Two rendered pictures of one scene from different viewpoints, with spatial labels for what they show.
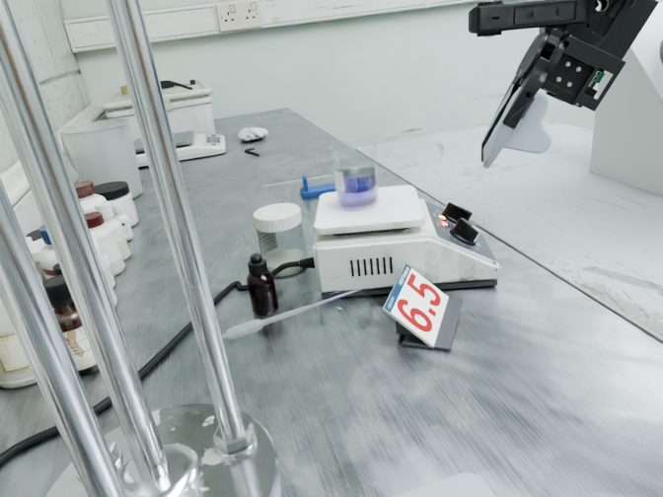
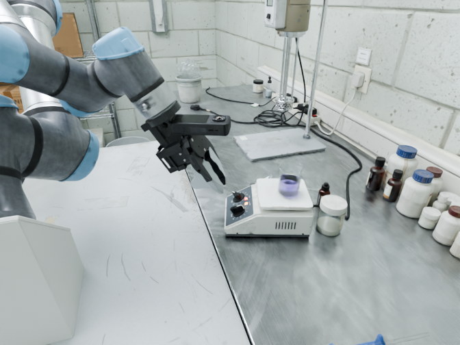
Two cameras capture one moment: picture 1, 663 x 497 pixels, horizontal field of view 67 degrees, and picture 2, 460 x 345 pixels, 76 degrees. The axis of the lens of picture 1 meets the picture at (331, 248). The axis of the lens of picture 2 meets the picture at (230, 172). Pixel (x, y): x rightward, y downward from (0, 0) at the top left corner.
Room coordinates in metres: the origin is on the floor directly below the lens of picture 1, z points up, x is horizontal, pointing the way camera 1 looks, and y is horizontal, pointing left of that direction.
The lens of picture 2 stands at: (1.11, -0.22, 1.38)
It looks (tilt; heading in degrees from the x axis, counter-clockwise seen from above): 31 degrees down; 175
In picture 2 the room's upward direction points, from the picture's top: straight up
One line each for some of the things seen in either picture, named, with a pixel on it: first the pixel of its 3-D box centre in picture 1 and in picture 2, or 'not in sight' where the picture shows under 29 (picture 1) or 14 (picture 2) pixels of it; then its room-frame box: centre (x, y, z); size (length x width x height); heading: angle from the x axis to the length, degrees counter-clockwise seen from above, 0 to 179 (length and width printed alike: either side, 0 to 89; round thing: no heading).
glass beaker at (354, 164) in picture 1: (356, 173); (289, 180); (0.56, -0.04, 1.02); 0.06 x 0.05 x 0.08; 151
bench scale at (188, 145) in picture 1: (176, 147); not in sight; (1.37, 0.38, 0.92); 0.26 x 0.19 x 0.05; 99
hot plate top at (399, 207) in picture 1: (368, 207); (283, 193); (0.55, -0.05, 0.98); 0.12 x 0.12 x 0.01; 84
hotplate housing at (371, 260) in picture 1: (393, 240); (270, 207); (0.55, -0.07, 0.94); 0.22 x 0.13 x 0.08; 84
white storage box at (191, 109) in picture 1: (163, 113); not in sight; (1.66, 0.48, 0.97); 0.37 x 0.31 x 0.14; 15
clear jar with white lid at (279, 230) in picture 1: (281, 240); (330, 215); (0.59, 0.06, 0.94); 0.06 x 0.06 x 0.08
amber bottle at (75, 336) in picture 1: (72, 324); (376, 173); (0.43, 0.26, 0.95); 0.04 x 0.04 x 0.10
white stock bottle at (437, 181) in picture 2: not in sight; (428, 185); (0.50, 0.36, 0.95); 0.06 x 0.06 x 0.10
